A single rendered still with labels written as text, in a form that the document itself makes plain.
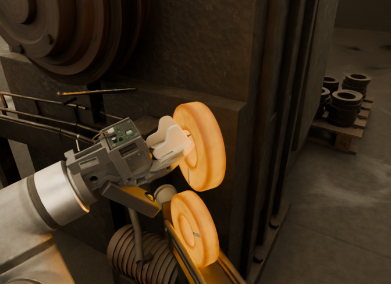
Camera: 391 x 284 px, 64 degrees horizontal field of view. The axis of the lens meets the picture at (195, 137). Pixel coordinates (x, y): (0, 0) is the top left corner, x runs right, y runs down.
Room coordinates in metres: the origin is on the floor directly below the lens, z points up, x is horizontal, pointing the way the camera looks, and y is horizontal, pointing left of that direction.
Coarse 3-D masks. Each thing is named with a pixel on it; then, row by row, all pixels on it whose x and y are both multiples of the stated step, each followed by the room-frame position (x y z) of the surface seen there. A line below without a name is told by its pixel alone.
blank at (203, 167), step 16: (176, 112) 0.51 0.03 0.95; (192, 112) 0.45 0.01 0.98; (208, 112) 0.45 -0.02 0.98; (192, 128) 0.45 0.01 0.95; (208, 128) 0.43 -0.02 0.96; (208, 144) 0.41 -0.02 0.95; (192, 160) 0.47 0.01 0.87; (208, 160) 0.40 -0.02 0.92; (224, 160) 0.41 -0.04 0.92; (192, 176) 0.44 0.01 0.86; (208, 176) 0.40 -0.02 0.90
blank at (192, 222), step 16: (192, 192) 0.50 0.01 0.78; (176, 208) 0.50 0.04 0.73; (192, 208) 0.45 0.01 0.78; (176, 224) 0.50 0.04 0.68; (192, 224) 0.44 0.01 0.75; (208, 224) 0.43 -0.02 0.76; (192, 240) 0.47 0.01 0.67; (208, 240) 0.41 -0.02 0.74; (192, 256) 0.44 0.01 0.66; (208, 256) 0.40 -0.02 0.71
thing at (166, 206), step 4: (164, 204) 0.53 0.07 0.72; (168, 204) 0.53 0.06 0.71; (164, 208) 0.53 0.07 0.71; (168, 208) 0.53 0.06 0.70; (164, 212) 0.53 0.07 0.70; (168, 212) 0.53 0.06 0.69; (164, 216) 0.52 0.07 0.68; (168, 216) 0.53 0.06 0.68; (164, 220) 0.52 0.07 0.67; (164, 224) 0.52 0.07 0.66; (172, 224) 0.53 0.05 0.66; (164, 228) 0.52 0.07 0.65
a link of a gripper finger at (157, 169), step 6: (174, 156) 0.42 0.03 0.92; (180, 156) 0.42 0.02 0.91; (156, 162) 0.41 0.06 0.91; (162, 162) 0.41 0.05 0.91; (168, 162) 0.41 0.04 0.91; (174, 162) 0.41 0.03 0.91; (156, 168) 0.40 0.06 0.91; (162, 168) 0.40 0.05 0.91; (168, 168) 0.40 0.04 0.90; (174, 168) 0.41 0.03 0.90; (150, 174) 0.39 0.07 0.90; (156, 174) 0.39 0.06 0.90; (162, 174) 0.40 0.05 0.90; (150, 180) 0.39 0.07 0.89
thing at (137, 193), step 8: (104, 184) 0.39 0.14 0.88; (112, 184) 0.38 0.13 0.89; (104, 192) 0.38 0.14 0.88; (112, 192) 0.38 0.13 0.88; (120, 192) 0.39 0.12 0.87; (128, 192) 0.39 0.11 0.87; (136, 192) 0.41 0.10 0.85; (144, 192) 0.43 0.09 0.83; (120, 200) 0.38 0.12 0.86; (128, 200) 0.39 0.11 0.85; (136, 200) 0.40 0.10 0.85; (144, 200) 0.40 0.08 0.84; (152, 200) 0.42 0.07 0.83; (136, 208) 0.39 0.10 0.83; (144, 208) 0.40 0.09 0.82; (152, 208) 0.41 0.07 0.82; (160, 208) 0.41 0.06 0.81; (152, 216) 0.40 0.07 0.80
